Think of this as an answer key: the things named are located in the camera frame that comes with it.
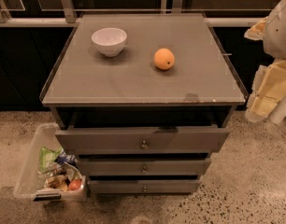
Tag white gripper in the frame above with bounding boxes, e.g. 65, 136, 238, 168
244, 18, 286, 123

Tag grey top drawer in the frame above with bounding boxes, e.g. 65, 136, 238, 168
56, 126, 229, 155

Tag grey drawer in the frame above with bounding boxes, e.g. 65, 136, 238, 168
56, 126, 229, 155
88, 176, 200, 194
77, 154, 211, 176

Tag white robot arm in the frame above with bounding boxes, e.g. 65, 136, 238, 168
244, 0, 286, 124

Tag grey drawer cabinet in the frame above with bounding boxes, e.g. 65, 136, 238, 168
39, 12, 250, 195

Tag grey bottom drawer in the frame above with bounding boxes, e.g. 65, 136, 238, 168
88, 176, 200, 194

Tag grey middle drawer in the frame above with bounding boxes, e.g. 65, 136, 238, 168
77, 154, 211, 176

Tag orange fruit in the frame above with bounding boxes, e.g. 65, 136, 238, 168
153, 49, 175, 70

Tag white ceramic bowl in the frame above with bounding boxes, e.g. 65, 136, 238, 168
92, 27, 127, 57

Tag red tomato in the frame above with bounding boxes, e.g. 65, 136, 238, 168
68, 179, 82, 191

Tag green snack bag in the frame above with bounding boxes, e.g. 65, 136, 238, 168
39, 147, 63, 172

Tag clear plastic bin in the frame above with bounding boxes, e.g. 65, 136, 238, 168
13, 123, 87, 202

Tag metal railing frame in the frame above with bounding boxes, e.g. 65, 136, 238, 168
0, 0, 286, 28

